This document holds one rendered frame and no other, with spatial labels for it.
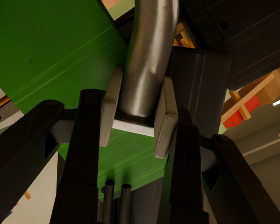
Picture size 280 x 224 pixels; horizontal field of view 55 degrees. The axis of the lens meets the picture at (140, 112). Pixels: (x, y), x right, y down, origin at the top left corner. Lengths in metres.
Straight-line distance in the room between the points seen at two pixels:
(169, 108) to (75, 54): 0.10
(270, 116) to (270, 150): 2.14
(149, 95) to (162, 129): 0.05
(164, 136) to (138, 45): 0.07
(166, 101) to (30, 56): 0.12
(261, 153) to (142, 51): 7.63
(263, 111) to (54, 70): 9.44
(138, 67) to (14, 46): 0.11
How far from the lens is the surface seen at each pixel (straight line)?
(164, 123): 0.15
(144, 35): 0.18
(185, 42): 8.67
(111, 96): 0.15
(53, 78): 0.24
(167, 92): 0.18
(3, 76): 0.26
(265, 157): 7.84
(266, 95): 4.18
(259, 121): 9.67
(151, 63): 0.18
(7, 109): 0.42
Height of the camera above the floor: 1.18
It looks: 6 degrees up
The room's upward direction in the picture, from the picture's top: 149 degrees clockwise
